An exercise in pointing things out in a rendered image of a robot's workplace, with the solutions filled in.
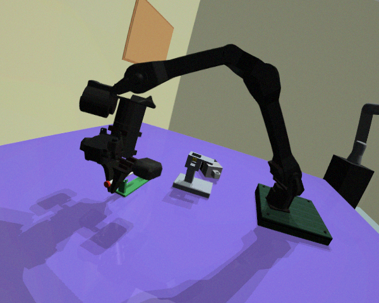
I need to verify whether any white tapered pin with red cap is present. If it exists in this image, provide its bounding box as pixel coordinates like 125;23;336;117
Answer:
104;172;134;188

